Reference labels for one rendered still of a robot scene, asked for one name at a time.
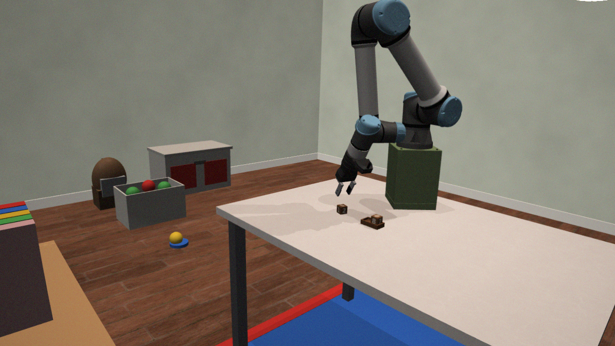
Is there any brown wooden number cube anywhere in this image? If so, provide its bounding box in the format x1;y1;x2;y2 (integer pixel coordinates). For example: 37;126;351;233
370;214;383;225
337;204;347;215

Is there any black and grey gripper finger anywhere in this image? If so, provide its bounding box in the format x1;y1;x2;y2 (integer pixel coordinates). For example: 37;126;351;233
335;178;344;197
346;181;356;195

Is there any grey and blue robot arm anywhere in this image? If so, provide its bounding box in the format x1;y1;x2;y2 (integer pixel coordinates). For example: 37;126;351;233
351;0;462;151

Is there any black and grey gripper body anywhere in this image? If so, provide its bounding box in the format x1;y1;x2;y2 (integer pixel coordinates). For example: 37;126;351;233
335;142;373;182

